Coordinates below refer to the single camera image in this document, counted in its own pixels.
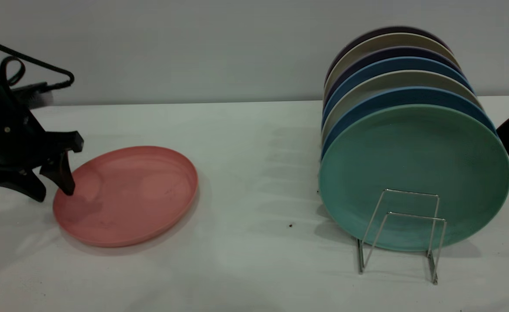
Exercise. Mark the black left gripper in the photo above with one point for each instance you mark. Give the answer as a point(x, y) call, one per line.
point(7, 134)

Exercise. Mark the beige grey round plate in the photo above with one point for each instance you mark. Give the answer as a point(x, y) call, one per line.
point(384, 81)

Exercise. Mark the cream round plate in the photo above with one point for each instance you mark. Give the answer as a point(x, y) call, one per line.
point(384, 41)

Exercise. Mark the light blue round plate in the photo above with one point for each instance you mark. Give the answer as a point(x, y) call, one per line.
point(384, 66)

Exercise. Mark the dark plum round plate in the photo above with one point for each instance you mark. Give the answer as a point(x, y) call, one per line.
point(384, 30)

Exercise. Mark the pink round plate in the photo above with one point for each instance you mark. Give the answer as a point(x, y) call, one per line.
point(133, 199)

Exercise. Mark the dark blue round plate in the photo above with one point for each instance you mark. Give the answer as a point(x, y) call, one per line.
point(393, 98)

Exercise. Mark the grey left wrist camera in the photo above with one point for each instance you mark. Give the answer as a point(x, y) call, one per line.
point(37, 97)

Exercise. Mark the green round plate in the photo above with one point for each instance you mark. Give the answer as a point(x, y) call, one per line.
point(410, 156)

